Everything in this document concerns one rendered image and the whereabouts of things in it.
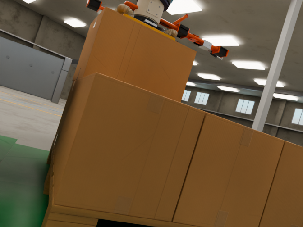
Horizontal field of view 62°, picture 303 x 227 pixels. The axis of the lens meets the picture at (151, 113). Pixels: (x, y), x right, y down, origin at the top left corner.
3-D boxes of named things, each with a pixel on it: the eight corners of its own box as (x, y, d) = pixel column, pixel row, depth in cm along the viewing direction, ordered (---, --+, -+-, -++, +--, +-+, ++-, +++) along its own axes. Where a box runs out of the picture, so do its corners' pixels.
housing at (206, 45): (203, 45, 171) (204, 39, 171) (197, 47, 177) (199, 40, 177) (210, 49, 174) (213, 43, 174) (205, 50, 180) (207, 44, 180)
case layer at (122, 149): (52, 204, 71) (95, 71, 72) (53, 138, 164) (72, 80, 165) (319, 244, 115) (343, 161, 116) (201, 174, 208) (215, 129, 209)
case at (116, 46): (81, 79, 128) (105, 6, 128) (71, 80, 164) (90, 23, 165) (177, 113, 153) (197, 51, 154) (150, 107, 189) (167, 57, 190)
